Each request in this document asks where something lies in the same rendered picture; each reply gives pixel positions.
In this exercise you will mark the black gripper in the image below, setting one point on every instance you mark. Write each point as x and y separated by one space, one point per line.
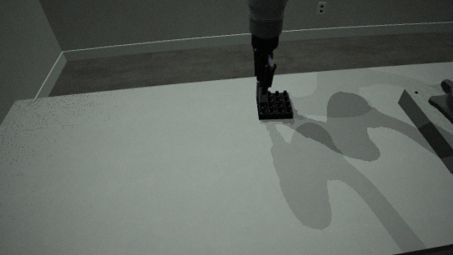
264 67

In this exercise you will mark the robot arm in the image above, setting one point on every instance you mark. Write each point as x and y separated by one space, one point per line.
266 20

